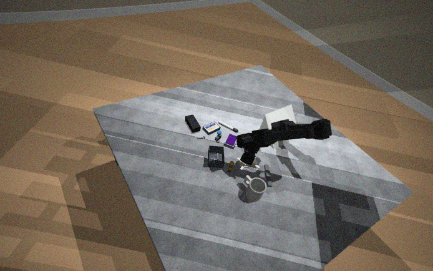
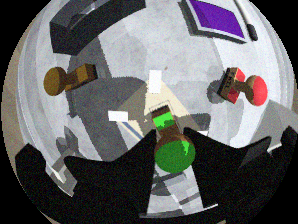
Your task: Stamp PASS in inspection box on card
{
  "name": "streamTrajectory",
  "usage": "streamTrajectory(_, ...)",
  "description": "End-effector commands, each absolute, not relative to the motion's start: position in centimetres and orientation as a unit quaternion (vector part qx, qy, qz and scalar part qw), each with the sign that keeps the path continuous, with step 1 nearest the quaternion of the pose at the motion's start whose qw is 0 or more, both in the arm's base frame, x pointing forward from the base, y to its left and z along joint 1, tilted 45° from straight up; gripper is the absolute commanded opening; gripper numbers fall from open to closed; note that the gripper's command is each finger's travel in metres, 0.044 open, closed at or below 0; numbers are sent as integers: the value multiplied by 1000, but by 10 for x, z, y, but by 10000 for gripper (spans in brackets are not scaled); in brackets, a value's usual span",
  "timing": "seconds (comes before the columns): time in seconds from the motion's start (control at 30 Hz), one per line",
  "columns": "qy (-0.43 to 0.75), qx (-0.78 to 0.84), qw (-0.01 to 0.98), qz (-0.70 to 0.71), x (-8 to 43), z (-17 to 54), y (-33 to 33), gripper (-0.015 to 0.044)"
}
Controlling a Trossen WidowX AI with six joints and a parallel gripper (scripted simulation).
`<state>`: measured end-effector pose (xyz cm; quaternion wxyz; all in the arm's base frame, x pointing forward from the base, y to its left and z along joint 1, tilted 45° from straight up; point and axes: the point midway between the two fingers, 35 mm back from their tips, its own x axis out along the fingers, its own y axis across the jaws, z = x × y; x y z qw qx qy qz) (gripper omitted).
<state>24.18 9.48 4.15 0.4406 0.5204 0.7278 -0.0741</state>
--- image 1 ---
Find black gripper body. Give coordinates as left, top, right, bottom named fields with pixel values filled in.
left=240, top=144, right=259, bottom=165

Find grey mug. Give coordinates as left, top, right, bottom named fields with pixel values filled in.
left=244, top=175, right=266, bottom=202

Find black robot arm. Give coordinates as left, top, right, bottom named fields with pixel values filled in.
left=236, top=119, right=332, bottom=150

